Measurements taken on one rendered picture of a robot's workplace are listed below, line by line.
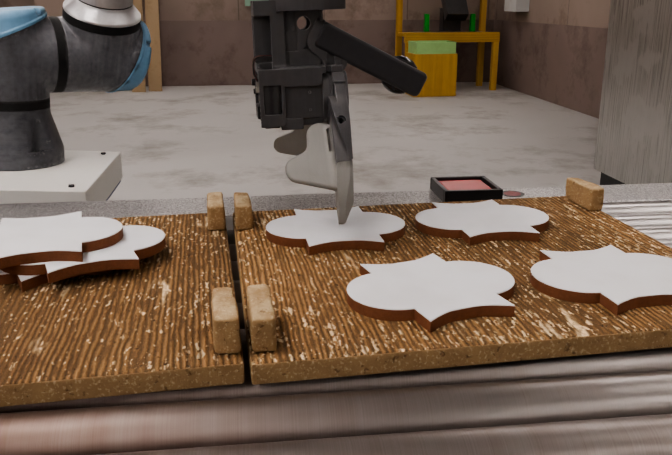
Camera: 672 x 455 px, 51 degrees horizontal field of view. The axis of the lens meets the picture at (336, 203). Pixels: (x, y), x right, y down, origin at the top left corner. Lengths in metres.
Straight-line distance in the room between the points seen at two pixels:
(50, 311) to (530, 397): 0.35
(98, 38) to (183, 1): 9.21
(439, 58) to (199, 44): 3.42
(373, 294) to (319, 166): 0.14
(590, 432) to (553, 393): 0.05
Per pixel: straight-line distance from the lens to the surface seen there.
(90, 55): 1.16
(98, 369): 0.49
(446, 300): 0.54
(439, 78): 9.09
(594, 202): 0.84
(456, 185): 0.94
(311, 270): 0.62
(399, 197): 0.93
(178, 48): 10.36
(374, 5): 10.45
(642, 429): 0.47
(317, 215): 0.74
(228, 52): 10.32
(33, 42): 1.14
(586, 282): 0.60
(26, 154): 1.13
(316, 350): 0.49
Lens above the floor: 1.16
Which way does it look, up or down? 16 degrees down
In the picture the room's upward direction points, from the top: straight up
